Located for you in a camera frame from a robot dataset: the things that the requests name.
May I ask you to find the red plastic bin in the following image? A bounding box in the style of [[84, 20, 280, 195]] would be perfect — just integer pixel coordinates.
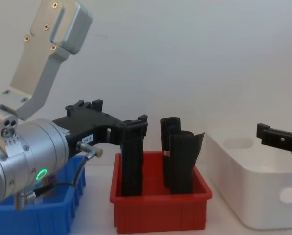
[[109, 151, 213, 232]]

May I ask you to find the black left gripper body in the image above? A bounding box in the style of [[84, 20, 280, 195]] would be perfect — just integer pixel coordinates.
[[51, 109, 124, 158]]

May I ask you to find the white plastic bin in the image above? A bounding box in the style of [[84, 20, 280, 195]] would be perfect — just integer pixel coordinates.
[[204, 130, 292, 231]]

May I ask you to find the blue plastic bin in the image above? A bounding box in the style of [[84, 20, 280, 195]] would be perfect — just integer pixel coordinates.
[[0, 153, 87, 235]]

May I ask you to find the black bag roll loose flap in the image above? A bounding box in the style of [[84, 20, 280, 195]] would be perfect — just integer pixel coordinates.
[[168, 130, 206, 194]]

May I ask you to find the black bag roll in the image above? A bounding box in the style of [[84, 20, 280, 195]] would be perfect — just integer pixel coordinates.
[[121, 143, 145, 197], [160, 117, 182, 187]]

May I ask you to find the thin dark gripper cable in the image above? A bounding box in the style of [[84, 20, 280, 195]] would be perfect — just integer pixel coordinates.
[[14, 141, 104, 212]]

